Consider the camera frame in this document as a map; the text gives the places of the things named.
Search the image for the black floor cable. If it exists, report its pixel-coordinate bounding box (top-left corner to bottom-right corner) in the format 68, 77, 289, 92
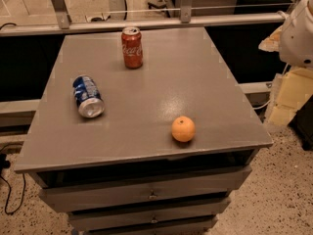
0, 152, 26, 215

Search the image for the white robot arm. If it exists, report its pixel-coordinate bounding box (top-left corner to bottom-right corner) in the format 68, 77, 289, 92
268, 0, 313, 125

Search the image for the grey drawer cabinet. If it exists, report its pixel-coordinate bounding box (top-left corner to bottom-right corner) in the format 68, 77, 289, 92
15, 27, 272, 235

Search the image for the orange fruit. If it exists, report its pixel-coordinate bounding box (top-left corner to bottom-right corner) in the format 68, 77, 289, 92
171, 116, 196, 142

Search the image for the blue pepsi can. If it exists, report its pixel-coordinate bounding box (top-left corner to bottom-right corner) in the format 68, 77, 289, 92
72, 75, 105, 118

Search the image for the red coca-cola can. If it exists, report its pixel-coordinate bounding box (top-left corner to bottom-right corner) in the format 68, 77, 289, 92
121, 26, 143, 69

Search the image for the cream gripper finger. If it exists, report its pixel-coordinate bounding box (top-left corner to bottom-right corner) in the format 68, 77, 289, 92
267, 68, 313, 126

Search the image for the white cable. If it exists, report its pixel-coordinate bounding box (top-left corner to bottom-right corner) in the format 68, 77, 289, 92
252, 62, 290, 111

